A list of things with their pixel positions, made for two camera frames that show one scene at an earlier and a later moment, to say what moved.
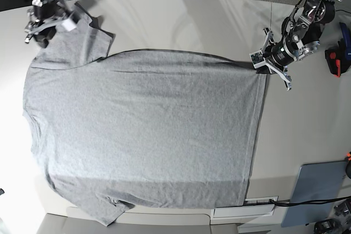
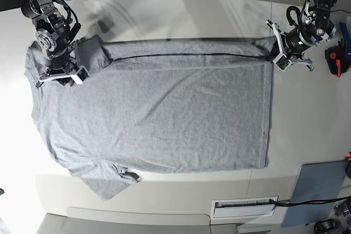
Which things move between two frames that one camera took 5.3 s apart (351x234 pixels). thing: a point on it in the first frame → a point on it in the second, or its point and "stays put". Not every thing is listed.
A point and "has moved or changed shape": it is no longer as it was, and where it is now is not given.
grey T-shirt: [154, 128] has moved or changed shape
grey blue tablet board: [316, 181] stays put
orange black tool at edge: [347, 159] stays put
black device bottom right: [329, 226] stays put
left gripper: [43, 34] → [57, 64]
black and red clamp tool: [336, 60] stays put
